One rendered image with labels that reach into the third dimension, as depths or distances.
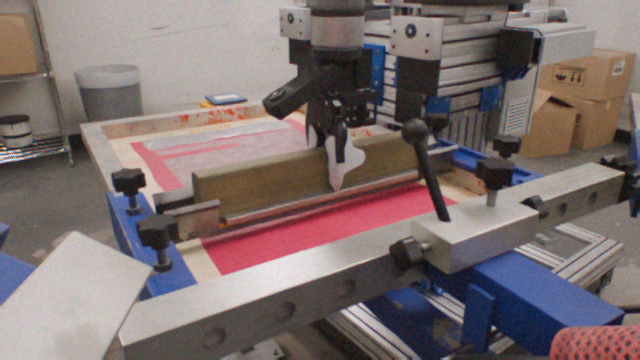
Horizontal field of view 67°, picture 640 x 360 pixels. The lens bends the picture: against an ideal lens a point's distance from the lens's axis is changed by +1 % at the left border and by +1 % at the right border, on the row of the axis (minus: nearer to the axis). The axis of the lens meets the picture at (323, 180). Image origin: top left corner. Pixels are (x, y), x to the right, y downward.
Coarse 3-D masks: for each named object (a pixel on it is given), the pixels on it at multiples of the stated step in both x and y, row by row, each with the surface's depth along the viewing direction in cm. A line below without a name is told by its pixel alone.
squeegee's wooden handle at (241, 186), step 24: (360, 144) 75; (384, 144) 77; (216, 168) 65; (240, 168) 65; (264, 168) 67; (288, 168) 69; (312, 168) 71; (360, 168) 76; (384, 168) 79; (408, 168) 82; (216, 192) 64; (240, 192) 66; (264, 192) 68; (288, 192) 71; (312, 192) 73
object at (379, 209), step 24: (288, 120) 125; (240, 144) 107; (264, 144) 107; (288, 144) 107; (384, 192) 83; (408, 192) 83; (336, 216) 75; (360, 216) 75; (384, 216) 75; (408, 216) 75
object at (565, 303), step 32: (512, 256) 48; (448, 288) 50; (512, 288) 43; (544, 288) 43; (576, 288) 43; (512, 320) 43; (544, 320) 40; (576, 320) 39; (608, 320) 39; (544, 352) 41
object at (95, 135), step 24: (120, 120) 112; (144, 120) 113; (168, 120) 116; (192, 120) 119; (216, 120) 122; (96, 144) 96; (96, 168) 91; (120, 168) 84; (456, 168) 85; (120, 192) 75; (480, 192) 81
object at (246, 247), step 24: (192, 144) 107; (216, 144) 107; (168, 168) 94; (192, 168) 94; (312, 216) 75; (216, 240) 68; (240, 240) 68; (264, 240) 68; (288, 240) 68; (312, 240) 68; (216, 264) 62; (240, 264) 62
